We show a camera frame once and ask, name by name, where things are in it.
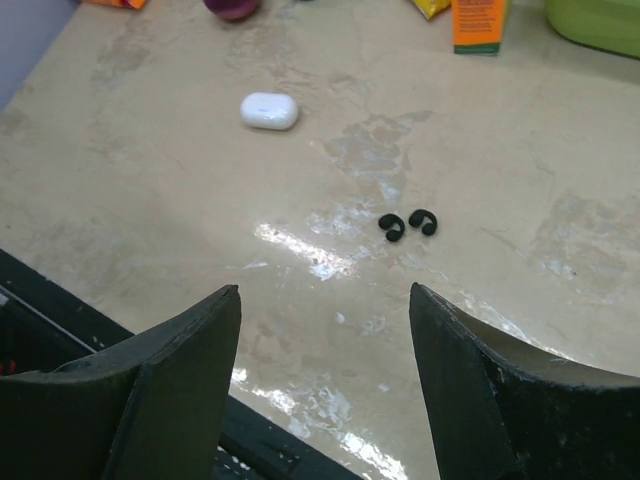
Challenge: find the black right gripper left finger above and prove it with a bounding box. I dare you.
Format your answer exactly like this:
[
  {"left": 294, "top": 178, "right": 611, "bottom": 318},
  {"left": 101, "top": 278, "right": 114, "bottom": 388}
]
[{"left": 1, "top": 285, "right": 241, "bottom": 479}]

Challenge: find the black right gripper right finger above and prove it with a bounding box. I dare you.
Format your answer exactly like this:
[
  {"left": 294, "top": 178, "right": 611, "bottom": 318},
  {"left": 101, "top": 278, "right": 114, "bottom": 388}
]
[{"left": 409, "top": 283, "right": 639, "bottom": 479}]

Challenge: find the black earbud one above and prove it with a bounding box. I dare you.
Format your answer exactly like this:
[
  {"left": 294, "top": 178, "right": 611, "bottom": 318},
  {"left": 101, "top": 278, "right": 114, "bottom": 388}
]
[
  {"left": 408, "top": 209, "right": 438, "bottom": 236},
  {"left": 378, "top": 213, "right": 406, "bottom": 243}
]

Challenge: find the white earbud charging case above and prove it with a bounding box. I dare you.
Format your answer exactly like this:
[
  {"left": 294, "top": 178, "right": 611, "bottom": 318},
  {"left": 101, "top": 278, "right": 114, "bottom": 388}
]
[{"left": 240, "top": 92, "right": 299, "bottom": 131}]

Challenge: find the orange juice carton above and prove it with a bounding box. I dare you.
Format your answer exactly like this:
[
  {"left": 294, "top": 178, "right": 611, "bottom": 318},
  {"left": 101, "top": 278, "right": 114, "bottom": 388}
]
[{"left": 451, "top": 0, "right": 512, "bottom": 56}]

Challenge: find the pink orange snack box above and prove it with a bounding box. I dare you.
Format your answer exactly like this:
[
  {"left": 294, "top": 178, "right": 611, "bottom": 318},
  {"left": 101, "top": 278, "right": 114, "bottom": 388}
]
[{"left": 82, "top": 0, "right": 147, "bottom": 10}]

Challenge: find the red onion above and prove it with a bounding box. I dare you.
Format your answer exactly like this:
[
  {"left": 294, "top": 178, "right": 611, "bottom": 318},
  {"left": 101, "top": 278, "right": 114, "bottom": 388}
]
[{"left": 203, "top": 0, "right": 261, "bottom": 21}]

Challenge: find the green plastic basket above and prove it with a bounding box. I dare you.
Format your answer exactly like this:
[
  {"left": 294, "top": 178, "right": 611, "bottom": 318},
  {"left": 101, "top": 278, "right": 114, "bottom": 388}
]
[{"left": 544, "top": 0, "right": 639, "bottom": 58}]

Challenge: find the yellow Lays chips bag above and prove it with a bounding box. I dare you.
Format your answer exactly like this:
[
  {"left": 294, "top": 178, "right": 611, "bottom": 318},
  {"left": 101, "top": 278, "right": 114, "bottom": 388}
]
[{"left": 411, "top": 0, "right": 452, "bottom": 20}]

